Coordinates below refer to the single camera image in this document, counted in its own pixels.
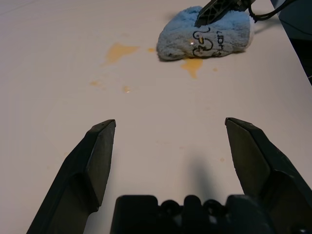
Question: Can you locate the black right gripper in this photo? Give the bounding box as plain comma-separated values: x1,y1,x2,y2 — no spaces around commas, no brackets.
194,0,258,28

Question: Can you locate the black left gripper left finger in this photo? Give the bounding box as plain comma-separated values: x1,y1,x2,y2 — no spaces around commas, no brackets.
25,119,117,234

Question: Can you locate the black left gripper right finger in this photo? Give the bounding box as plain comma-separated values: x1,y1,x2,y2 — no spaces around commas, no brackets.
224,117,312,234

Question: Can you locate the blue grey printed rag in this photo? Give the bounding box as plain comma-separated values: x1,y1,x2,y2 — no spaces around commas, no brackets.
156,6,256,62

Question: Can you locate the yellow liquid puddle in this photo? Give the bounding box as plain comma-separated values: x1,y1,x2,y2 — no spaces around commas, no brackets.
104,43,141,66
180,58,204,79

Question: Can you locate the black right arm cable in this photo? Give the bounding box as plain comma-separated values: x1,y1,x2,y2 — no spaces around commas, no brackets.
248,0,293,23

